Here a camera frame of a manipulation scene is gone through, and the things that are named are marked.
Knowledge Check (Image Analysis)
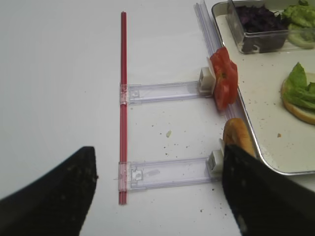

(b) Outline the clear pusher track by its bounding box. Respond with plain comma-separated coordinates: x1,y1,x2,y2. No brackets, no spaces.
120,81,212,105
126,157,221,191

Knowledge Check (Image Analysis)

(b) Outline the left upper clear pusher track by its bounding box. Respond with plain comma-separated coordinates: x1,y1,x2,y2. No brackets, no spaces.
120,81,212,105

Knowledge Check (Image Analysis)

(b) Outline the left lower clear pusher track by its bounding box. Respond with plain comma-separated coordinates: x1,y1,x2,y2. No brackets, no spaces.
126,157,221,191

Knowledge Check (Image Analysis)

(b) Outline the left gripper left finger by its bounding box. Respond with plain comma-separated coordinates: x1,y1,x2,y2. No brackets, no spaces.
0,147,98,236

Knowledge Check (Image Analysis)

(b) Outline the green lettuce pile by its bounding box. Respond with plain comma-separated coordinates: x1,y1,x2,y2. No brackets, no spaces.
281,0,315,49

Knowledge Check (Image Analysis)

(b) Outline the left bun half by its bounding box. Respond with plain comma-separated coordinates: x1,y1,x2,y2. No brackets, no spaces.
223,118,256,157

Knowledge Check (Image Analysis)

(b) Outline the front tomato slice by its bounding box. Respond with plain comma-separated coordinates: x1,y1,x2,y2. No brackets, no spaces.
214,71,238,111

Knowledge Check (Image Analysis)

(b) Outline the purple cabbage pile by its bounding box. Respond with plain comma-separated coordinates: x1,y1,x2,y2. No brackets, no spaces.
236,6,287,54

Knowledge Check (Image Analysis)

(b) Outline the white pusher behind bun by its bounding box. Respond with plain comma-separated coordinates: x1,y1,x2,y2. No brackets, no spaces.
207,139,225,174

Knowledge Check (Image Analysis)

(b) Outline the green lettuce leaf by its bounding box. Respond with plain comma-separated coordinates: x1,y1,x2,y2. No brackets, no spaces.
282,62,315,110

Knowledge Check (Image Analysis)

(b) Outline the clear plastic container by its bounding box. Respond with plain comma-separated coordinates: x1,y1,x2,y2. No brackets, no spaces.
226,0,315,54

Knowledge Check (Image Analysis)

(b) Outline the left clear long divider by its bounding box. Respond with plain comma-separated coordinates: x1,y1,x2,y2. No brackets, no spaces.
194,0,249,125

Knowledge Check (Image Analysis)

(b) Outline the white pusher behind tomato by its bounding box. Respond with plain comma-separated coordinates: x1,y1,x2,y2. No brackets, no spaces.
198,58,217,96

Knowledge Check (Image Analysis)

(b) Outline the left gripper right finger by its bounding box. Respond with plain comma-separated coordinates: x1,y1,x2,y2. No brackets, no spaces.
222,145,315,236

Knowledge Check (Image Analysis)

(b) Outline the white metal tray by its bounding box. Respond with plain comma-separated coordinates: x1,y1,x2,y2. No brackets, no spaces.
211,0,315,175

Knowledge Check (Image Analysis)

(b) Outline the rear tomato slice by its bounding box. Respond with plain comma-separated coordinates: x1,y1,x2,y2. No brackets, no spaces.
210,47,238,86

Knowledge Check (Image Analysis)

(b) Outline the left red rail strip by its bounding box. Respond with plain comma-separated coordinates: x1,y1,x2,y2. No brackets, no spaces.
119,11,127,206

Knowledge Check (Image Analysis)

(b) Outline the bottom bun on tray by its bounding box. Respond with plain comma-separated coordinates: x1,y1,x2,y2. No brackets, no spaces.
281,79,315,125

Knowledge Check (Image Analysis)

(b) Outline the tomato slice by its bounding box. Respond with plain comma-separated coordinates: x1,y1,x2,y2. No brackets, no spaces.
210,47,238,86
214,71,238,111

